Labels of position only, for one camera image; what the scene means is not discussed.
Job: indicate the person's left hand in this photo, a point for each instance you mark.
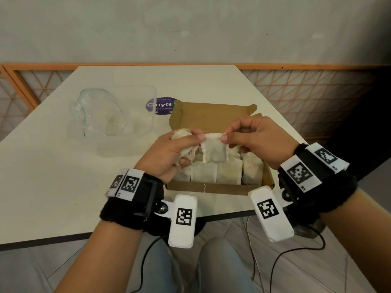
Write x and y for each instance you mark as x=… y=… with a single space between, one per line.
x=159 y=155

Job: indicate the brown paper box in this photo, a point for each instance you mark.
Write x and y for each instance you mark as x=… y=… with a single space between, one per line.
x=207 y=114

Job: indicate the clear plastic container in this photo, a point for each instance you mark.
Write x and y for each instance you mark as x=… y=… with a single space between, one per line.
x=97 y=112

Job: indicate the orange lattice fence panel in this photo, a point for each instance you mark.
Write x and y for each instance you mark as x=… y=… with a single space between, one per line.
x=311 y=91
x=12 y=100

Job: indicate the round purple sticker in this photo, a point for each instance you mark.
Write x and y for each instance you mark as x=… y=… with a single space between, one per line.
x=159 y=111

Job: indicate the grey trousers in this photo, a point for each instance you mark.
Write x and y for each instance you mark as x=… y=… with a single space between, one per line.
x=220 y=265

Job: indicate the person's left forearm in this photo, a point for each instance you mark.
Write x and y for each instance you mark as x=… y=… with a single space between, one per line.
x=100 y=259

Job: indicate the person's right forearm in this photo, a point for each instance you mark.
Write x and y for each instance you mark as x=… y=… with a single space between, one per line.
x=360 y=241

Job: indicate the rows of packed tea bags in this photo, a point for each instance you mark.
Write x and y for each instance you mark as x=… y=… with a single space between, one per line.
x=229 y=173

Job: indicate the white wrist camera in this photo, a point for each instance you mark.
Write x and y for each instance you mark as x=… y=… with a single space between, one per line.
x=180 y=234
x=275 y=228

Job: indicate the black marker wristband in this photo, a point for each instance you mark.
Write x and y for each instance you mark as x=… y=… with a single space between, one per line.
x=119 y=213
x=336 y=192

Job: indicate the dark grey floor object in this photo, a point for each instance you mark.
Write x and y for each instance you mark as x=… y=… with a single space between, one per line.
x=308 y=231

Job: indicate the bunch of tea bags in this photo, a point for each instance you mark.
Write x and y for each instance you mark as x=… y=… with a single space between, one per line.
x=180 y=132

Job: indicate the person's right hand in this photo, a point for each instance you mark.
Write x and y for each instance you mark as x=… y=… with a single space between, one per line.
x=265 y=140

